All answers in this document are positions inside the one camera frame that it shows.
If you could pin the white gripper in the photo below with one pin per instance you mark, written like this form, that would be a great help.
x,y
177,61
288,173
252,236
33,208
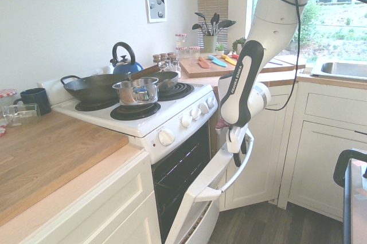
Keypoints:
x,y
235,139

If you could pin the green utensil holder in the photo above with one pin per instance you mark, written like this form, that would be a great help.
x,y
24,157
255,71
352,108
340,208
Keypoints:
x,y
210,43

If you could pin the black spatula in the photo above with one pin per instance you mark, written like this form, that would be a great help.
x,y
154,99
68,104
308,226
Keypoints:
x,y
200,19

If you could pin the loose red checkered lid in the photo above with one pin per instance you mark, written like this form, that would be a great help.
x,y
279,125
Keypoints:
x,y
2,129

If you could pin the jar with red checkered lid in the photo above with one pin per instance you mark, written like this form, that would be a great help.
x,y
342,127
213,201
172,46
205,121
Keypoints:
x,y
7,98

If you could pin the white drawer cabinet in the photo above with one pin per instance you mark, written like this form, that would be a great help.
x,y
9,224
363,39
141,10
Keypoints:
x,y
100,204

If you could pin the purple knife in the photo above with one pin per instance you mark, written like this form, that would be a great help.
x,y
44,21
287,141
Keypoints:
x,y
275,62

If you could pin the large white stove knob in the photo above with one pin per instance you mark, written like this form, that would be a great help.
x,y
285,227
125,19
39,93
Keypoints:
x,y
166,137

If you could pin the black slotted spoon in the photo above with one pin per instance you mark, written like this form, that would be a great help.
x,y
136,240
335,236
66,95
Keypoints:
x,y
228,23

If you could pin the large wooden counter board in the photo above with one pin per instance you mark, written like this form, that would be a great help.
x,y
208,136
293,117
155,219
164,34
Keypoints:
x,y
51,152

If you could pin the dark blue mug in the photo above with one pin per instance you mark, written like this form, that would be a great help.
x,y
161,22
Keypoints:
x,y
35,99

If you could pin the small potted plant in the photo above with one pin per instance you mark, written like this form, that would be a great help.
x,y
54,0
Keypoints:
x,y
220,47

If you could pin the stainless steel saucepan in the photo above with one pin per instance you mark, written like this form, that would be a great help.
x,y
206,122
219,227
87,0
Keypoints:
x,y
137,92

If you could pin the potted succulent plant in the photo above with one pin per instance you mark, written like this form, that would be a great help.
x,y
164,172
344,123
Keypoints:
x,y
238,45

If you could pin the glass jar red lid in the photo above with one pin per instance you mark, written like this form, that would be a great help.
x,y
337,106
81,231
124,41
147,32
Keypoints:
x,y
194,52
181,52

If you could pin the white stove bottom drawer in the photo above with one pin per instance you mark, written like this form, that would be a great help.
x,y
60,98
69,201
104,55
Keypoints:
x,y
203,221

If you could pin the metal lid glass shaker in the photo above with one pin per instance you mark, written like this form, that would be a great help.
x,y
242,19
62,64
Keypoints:
x,y
168,66
175,65

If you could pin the yellow knife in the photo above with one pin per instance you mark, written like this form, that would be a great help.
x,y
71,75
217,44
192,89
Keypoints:
x,y
229,60

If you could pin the small grey shapes print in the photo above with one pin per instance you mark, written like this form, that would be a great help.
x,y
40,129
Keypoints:
x,y
156,4

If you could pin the cork lid spice jar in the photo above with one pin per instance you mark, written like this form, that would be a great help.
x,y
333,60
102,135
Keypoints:
x,y
163,57
171,55
156,58

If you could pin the tall glass jar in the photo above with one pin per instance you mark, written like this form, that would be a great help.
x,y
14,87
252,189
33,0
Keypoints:
x,y
181,40

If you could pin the white corner cabinet door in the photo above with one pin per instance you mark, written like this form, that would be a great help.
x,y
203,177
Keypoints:
x,y
258,181

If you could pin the black ladle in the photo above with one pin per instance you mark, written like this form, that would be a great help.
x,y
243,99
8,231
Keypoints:
x,y
197,26

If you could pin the white sink cabinet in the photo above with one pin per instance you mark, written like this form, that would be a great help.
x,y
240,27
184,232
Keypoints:
x,y
324,155

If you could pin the empty clear glass jar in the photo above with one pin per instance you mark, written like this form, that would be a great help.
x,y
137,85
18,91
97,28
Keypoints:
x,y
21,113

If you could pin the white electric stove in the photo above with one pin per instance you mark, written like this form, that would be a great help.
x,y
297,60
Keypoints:
x,y
137,121

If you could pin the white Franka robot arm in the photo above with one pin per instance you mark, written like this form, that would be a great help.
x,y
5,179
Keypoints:
x,y
241,92

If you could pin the blue knife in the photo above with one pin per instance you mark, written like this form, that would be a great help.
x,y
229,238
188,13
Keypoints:
x,y
218,60

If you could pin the wooden cutting board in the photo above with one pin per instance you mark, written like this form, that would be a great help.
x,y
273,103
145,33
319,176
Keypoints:
x,y
195,69

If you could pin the black wok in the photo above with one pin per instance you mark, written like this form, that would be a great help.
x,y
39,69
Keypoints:
x,y
91,86

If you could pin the stainless steel sink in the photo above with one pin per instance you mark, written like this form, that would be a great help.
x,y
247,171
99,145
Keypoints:
x,y
344,69

